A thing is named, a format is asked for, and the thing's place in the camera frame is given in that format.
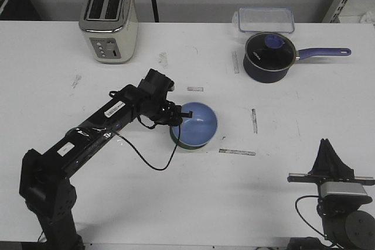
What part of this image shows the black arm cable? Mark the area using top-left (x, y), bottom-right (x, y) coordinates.
top-left (108, 90), bottom-right (182, 171)
top-left (294, 194), bottom-right (343, 249)

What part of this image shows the clear plastic food container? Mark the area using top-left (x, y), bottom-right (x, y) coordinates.
top-left (232, 7), bottom-right (295, 34)

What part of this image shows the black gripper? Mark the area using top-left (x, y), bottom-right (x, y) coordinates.
top-left (287, 139), bottom-right (374, 186)
top-left (137, 69), bottom-right (193, 126)

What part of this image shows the cream two-slot toaster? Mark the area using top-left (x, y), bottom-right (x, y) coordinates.
top-left (79, 0), bottom-right (138, 64)

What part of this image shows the glass pot lid blue knob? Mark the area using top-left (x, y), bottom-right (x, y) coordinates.
top-left (246, 32), bottom-right (296, 71)

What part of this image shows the blue plastic bowl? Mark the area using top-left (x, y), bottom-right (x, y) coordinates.
top-left (169, 102), bottom-right (217, 145)

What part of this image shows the green plastic bowl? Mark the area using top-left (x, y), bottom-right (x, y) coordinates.
top-left (169, 130), bottom-right (208, 151)

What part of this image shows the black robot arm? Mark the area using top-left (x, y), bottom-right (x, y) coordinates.
top-left (169, 111), bottom-right (374, 249)
top-left (19, 69), bottom-right (182, 249)

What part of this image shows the dark blue saucepan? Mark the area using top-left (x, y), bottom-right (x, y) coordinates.
top-left (243, 41), bottom-right (352, 83)

